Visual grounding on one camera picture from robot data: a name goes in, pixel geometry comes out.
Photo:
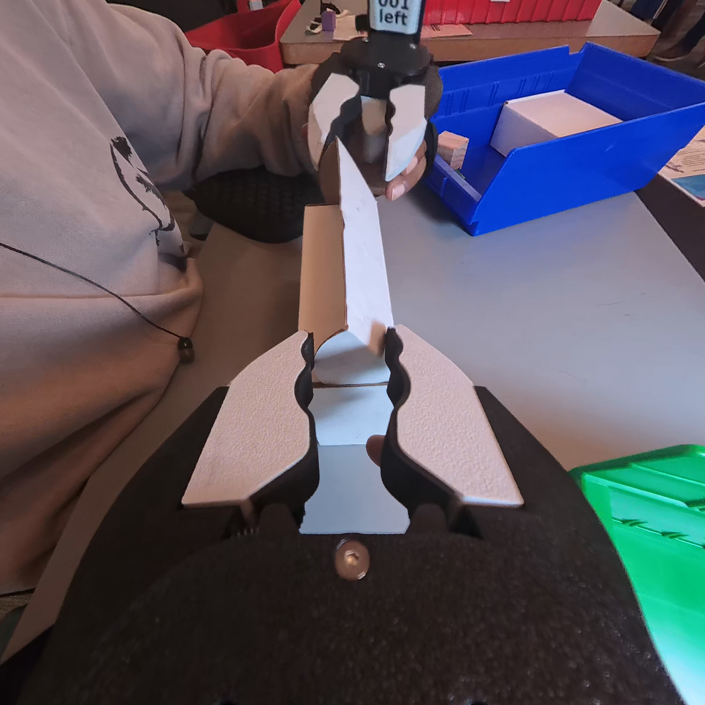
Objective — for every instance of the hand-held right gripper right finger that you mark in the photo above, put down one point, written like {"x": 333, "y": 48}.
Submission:
{"x": 451, "y": 435}

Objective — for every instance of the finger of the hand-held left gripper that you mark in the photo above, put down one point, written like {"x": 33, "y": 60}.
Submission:
{"x": 325, "y": 104}
{"x": 410, "y": 126}

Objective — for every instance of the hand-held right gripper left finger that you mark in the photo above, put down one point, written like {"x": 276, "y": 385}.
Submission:
{"x": 253, "y": 435}

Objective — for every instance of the white cardboard mailer box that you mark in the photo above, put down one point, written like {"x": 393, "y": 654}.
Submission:
{"x": 551, "y": 118}
{"x": 363, "y": 264}

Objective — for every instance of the blue plastic bin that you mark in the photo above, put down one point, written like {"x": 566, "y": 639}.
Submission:
{"x": 578, "y": 176}

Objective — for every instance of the green plastic bin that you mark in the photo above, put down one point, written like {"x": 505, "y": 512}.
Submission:
{"x": 661, "y": 523}

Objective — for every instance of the person's left forearm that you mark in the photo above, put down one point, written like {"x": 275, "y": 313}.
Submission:
{"x": 253, "y": 110}

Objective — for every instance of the person's left hand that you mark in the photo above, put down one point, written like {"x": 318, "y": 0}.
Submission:
{"x": 405, "y": 187}

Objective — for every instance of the person's right hand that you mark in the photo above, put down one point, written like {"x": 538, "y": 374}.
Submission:
{"x": 375, "y": 449}

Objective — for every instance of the small wooden cube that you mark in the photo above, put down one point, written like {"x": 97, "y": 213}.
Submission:
{"x": 452, "y": 150}

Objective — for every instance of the small purple block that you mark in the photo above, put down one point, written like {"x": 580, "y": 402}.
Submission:
{"x": 329, "y": 21}

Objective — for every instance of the person's grey sweatshirt torso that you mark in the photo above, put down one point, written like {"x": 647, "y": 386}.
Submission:
{"x": 82, "y": 275}

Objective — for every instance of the printed paper sheet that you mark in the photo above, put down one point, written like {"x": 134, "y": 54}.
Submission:
{"x": 688, "y": 170}

